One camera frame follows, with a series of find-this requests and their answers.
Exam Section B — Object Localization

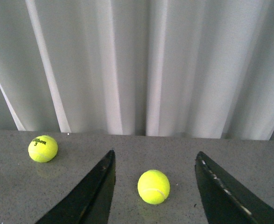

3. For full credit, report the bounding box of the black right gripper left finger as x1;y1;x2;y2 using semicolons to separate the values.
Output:
37;150;116;224

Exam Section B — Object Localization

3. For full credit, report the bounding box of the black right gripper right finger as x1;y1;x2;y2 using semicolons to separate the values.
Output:
195;151;274;224

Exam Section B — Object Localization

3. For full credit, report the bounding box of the plain yellow tennis ball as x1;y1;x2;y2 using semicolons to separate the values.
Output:
137;170;171;205

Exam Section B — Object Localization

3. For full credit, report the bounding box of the Wilson 3 tennis ball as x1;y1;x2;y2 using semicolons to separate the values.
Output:
28;135;58;163

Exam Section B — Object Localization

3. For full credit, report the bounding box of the grey pleated curtain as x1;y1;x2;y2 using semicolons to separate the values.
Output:
0;0;274;140

